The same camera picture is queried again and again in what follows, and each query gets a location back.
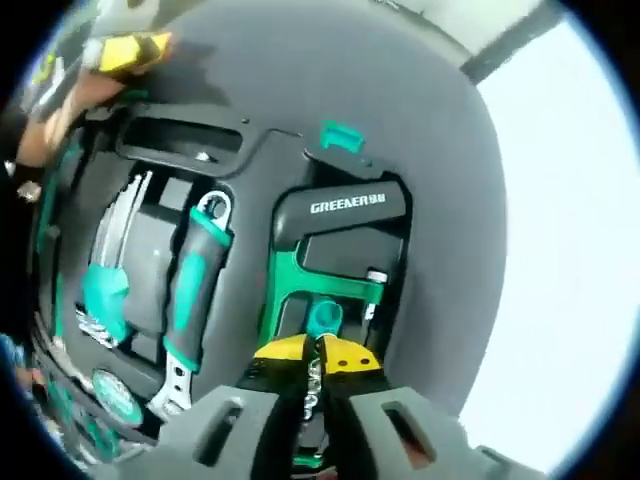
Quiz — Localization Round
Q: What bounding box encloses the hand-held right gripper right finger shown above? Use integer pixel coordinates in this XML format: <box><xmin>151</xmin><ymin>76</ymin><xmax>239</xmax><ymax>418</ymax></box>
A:
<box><xmin>322</xmin><ymin>334</ymin><xmax>524</xmax><ymax>480</ymax></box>

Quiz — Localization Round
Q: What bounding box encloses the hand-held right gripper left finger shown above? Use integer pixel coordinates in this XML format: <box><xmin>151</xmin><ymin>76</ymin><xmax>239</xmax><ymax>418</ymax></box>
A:
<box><xmin>117</xmin><ymin>334</ymin><xmax>309</xmax><ymax>480</ymax></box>

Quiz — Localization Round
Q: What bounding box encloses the green handled adjustable wrench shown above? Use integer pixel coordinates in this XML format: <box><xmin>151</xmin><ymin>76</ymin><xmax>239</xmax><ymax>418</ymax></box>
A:
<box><xmin>147</xmin><ymin>189</ymin><xmax>235</xmax><ymax>421</ymax></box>

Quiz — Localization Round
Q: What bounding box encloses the green black mini hacksaw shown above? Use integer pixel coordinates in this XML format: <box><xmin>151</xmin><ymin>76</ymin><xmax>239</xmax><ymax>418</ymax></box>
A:
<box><xmin>257</xmin><ymin>183</ymin><xmax>411</xmax><ymax>361</ymax></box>

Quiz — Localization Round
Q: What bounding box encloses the black toolbox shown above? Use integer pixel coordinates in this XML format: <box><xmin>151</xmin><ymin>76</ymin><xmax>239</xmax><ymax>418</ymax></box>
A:
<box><xmin>24</xmin><ymin>97</ymin><xmax>419</xmax><ymax>466</ymax></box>

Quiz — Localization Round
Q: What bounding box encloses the hex key set teal holder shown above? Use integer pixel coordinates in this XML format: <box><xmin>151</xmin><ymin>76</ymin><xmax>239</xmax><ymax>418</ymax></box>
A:
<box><xmin>74</xmin><ymin>169</ymin><xmax>154</xmax><ymax>349</ymax></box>

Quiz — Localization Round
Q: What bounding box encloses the person's left hand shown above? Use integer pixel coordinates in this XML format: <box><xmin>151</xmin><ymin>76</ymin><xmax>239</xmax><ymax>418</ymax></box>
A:
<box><xmin>18</xmin><ymin>69</ymin><xmax>127</xmax><ymax>167</ymax></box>

